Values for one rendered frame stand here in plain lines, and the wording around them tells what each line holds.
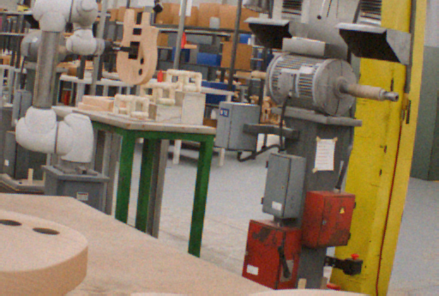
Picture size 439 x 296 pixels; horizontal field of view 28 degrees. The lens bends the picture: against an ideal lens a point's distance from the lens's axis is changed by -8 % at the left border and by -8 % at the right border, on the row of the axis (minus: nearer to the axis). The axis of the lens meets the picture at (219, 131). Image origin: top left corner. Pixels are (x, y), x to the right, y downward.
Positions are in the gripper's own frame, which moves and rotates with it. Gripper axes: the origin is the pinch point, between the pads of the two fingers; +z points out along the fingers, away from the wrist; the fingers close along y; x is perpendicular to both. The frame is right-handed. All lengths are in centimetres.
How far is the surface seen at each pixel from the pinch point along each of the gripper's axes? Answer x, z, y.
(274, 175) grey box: -47, 5, 121
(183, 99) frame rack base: -23.1, 27.6, 13.8
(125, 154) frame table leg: -53, -12, 26
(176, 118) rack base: -33.9, 24.2, 13.8
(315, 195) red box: -52, 15, 139
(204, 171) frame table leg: -60, 39, 25
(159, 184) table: -76, 47, -30
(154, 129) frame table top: -39.0, 3.1, 26.5
